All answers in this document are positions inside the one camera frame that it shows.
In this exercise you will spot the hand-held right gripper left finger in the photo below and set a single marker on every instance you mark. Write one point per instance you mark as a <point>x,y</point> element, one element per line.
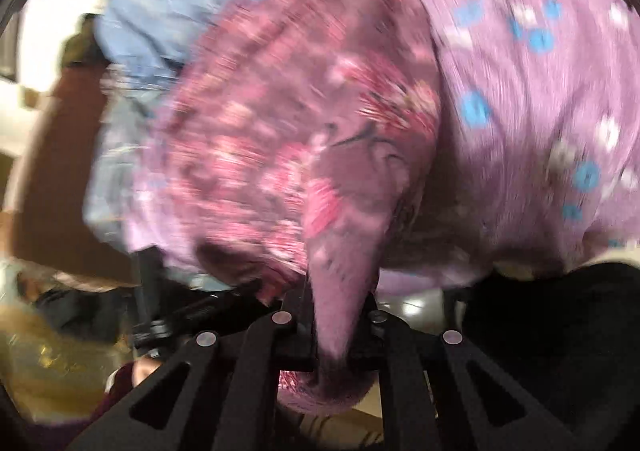
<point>295,331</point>

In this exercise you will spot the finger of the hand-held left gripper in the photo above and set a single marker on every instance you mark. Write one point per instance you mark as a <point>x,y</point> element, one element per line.
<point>215,306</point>

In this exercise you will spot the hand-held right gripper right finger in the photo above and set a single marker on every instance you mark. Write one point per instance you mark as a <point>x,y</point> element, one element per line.
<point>362,336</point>

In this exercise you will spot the pink floral small garment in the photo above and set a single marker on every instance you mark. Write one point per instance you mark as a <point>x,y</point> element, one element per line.
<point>280,131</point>

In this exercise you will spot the yellow plastic bag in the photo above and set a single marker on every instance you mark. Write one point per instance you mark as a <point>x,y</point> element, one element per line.
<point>55,361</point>

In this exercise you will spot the brown board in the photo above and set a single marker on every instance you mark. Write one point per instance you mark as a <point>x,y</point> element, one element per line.
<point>60,181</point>

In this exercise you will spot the olive green cloth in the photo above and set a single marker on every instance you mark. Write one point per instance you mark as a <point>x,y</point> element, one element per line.
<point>85,41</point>

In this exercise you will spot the purple flowered bed sheet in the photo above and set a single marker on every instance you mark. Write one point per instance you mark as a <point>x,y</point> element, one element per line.
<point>525,106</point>

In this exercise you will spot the blue plaid quilt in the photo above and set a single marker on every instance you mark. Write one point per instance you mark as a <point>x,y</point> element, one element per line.
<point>150,6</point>

